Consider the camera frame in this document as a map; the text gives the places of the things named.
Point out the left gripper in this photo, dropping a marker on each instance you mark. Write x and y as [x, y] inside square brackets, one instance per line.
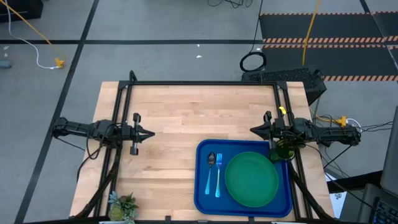
[135, 138]

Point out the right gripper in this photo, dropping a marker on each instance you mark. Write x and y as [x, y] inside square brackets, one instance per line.
[280, 129]

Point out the green faceted plastic cup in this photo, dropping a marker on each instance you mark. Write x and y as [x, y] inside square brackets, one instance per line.
[284, 150]

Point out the green round plate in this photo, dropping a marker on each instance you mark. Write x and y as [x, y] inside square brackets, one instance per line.
[251, 179]

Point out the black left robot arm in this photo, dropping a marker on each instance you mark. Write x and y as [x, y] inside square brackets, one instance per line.
[81, 129]

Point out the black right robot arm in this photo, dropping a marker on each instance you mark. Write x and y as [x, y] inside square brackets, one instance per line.
[329, 133]

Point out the blue plastic tray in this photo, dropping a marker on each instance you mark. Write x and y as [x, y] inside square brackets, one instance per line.
[283, 199]

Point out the yellow tag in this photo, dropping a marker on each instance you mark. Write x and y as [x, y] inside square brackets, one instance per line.
[282, 109]

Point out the small succulent plant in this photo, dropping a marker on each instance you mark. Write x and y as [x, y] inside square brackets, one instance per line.
[122, 207]

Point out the yellow power plug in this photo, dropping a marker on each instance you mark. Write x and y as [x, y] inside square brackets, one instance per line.
[342, 120]

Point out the white paper sheet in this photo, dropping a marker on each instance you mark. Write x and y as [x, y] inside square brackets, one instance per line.
[337, 199]

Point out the black hazard-striped floor mat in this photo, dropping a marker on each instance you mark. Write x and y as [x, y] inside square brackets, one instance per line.
[326, 28]

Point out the dark desk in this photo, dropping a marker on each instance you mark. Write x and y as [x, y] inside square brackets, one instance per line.
[363, 202]

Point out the grey monitor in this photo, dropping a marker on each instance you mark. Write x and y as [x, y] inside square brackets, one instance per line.
[391, 155]

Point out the black keyboard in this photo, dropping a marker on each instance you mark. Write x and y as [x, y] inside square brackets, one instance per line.
[385, 214]

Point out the small grey object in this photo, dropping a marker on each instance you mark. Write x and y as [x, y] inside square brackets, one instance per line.
[4, 64]

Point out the black box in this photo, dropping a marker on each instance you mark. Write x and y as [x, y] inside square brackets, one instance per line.
[18, 9]

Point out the black aluminium table frame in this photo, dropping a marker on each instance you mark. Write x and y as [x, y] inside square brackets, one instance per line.
[202, 83]

